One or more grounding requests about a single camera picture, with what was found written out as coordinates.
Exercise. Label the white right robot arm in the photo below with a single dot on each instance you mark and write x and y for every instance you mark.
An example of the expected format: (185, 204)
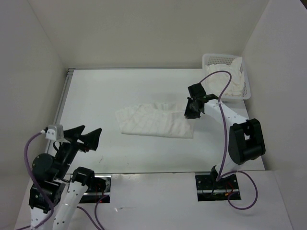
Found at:
(243, 138)

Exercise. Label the white pleated skirt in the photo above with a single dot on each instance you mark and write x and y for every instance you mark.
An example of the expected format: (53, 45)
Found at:
(165, 120)

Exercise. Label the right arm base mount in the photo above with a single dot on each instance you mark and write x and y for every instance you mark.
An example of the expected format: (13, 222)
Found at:
(210, 190)

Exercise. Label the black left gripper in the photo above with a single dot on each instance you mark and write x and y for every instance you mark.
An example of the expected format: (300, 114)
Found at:
(91, 139)

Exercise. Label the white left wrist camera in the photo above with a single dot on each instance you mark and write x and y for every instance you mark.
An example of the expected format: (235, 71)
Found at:
(53, 132)

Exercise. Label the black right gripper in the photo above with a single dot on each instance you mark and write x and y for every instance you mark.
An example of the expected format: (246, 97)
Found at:
(188, 113)

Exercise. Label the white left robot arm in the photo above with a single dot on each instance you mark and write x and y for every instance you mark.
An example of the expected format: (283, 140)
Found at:
(52, 199)

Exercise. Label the white plastic basket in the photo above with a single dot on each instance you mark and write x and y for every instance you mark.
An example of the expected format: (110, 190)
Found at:
(226, 59)

